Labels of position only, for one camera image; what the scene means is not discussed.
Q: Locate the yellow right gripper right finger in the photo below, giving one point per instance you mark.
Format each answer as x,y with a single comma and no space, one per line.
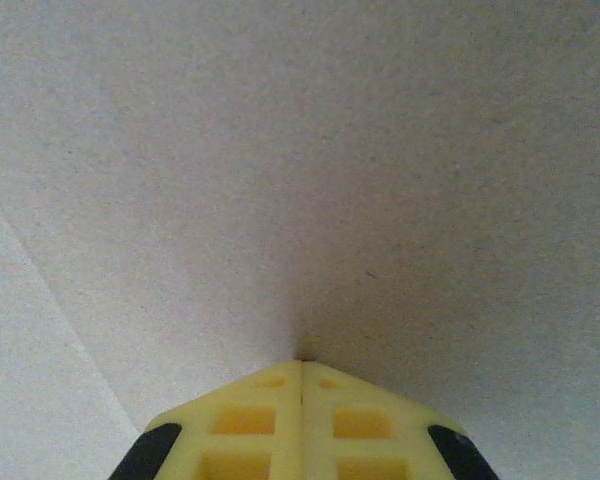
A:
355,400

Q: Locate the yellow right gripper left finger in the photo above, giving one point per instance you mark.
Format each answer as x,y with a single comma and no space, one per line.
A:
250,400

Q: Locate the brown cardboard box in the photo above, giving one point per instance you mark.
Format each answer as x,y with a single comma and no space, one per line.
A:
330,150

